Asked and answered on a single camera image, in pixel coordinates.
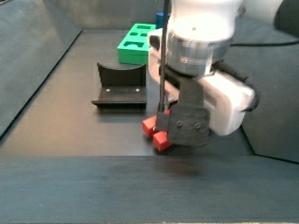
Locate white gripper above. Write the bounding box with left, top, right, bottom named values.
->
left=146, top=29, right=256, bottom=136

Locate red double-square block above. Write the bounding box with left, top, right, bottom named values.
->
left=141, top=115, right=172, bottom=151

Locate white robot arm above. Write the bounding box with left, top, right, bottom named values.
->
left=146, top=0, right=256, bottom=145

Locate green foam shape board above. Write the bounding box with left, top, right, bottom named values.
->
left=116, top=24, right=154, bottom=65

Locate black curved holder stand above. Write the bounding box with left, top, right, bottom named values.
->
left=90, top=63, right=146, bottom=108

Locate blue cylinder block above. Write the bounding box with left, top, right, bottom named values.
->
left=154, top=12, right=164, bottom=29

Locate black cable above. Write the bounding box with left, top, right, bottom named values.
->
left=156, top=0, right=173, bottom=113

